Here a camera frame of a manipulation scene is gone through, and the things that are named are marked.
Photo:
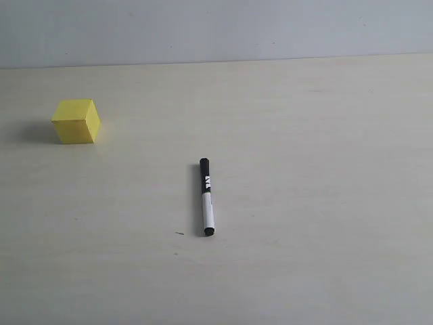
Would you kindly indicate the yellow cube block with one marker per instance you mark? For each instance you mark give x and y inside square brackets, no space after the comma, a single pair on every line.
[76,121]

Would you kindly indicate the black and white marker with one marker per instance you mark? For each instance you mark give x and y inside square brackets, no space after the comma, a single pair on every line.
[207,208]

